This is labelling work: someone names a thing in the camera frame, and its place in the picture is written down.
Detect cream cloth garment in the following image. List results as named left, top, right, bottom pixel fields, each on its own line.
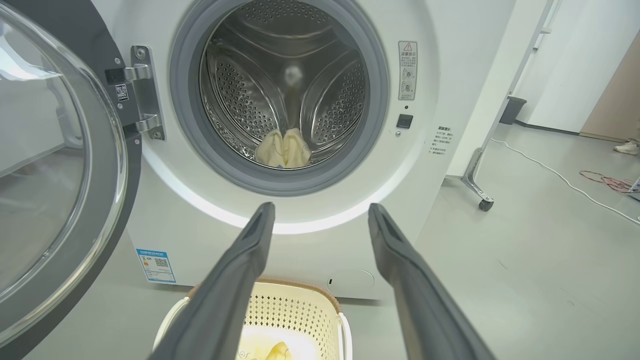
left=239, top=341, right=294, bottom=360
left=254, top=128, right=312, bottom=170

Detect blue energy label sticker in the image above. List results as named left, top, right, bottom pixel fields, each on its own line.
left=136, top=248, right=177, bottom=285

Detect dark round glass washer door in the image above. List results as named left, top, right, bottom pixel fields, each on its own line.
left=0, top=0, right=144, bottom=360

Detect steel washer drum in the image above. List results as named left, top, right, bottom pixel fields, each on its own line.
left=199, top=0, right=371, bottom=170

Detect metal door hinge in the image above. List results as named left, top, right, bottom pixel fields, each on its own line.
left=104, top=45, right=167, bottom=142

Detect white partition panel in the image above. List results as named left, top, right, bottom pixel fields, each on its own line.
left=446, top=0, right=552, bottom=179

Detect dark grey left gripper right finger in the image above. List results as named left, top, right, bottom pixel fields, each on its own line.
left=368, top=203, right=496, bottom=360

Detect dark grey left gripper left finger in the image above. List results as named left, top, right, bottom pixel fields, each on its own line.
left=150, top=202, right=277, bottom=360

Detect dark waste bin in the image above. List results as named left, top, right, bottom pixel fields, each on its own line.
left=499, top=96, right=528, bottom=126

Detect black text notice label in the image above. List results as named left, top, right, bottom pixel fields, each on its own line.
left=429, top=126, right=455, bottom=159

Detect white floor cable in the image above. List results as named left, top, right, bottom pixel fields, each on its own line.
left=490, top=138, right=640, bottom=225

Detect metal stand leg with caster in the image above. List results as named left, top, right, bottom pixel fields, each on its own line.
left=460, top=0, right=557, bottom=212

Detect grey rubber door gasket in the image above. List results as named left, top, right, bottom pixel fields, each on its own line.
left=169, top=0, right=390, bottom=198

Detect white front-load washing machine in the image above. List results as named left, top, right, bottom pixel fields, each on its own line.
left=90, top=0, right=519, bottom=302

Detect red floor cable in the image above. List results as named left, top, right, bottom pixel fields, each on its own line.
left=580, top=170, right=640, bottom=194

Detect cream perforated laundry basket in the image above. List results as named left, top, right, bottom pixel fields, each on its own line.
left=151, top=278, right=353, bottom=360

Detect brown wooden door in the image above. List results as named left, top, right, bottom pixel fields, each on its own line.
left=580, top=30, right=640, bottom=144

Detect grey warning sticker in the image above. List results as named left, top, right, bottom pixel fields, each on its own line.
left=398, top=41, right=419, bottom=102

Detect round drain filter cover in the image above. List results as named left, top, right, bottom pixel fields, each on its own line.
left=327, top=269, right=376, bottom=296

